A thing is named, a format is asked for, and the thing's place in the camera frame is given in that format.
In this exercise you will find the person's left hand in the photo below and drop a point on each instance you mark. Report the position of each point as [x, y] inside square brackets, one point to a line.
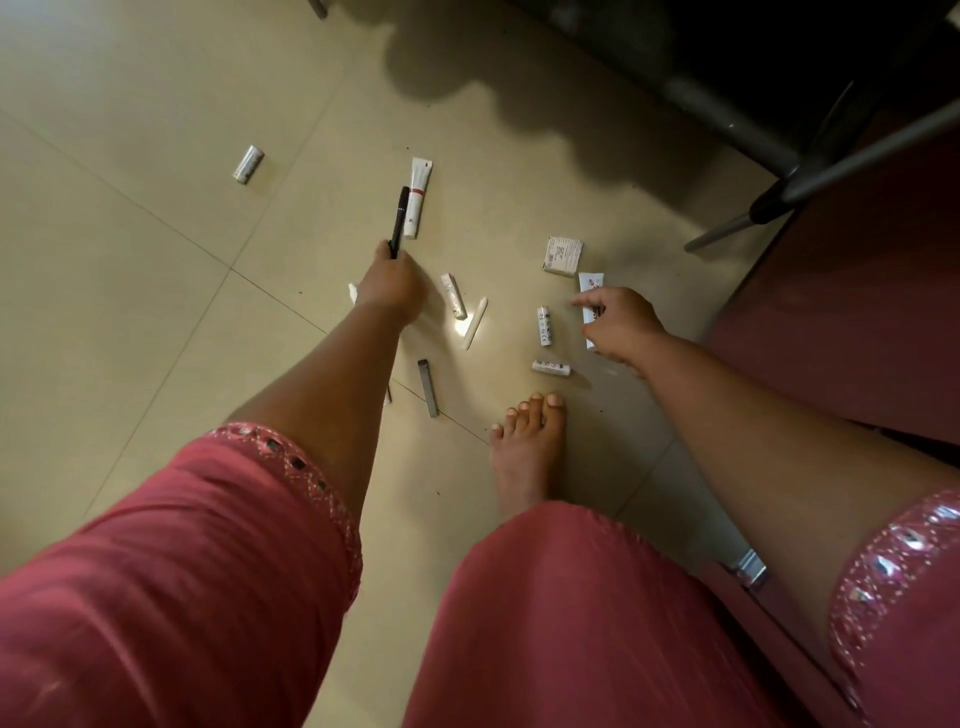
[394, 289]

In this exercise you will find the person's right hand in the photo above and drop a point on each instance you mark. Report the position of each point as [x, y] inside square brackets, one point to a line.
[626, 326]

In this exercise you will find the small tubes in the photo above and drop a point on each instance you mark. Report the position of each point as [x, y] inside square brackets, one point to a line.
[589, 281]

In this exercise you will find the short white tube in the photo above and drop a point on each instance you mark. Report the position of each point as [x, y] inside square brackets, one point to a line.
[453, 296]

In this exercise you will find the white square sachet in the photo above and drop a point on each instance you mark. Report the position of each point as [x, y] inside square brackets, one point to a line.
[562, 256]

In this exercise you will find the white tube with black cap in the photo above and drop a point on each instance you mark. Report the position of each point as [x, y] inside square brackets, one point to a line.
[418, 195]

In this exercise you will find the grey metal stick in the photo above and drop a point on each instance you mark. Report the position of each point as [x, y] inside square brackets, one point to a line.
[428, 388]

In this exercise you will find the black shoe rack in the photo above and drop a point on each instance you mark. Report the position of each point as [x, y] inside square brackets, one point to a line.
[720, 112]

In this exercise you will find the person's left forearm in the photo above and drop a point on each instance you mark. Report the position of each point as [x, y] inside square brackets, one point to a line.
[337, 397]

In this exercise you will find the person's right forearm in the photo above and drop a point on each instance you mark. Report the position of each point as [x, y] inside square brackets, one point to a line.
[787, 457]

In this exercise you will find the person's left foot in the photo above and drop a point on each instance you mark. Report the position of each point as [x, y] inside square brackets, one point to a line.
[529, 450]

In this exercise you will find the pink embroidered tunic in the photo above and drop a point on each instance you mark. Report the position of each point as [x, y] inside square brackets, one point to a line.
[187, 600]

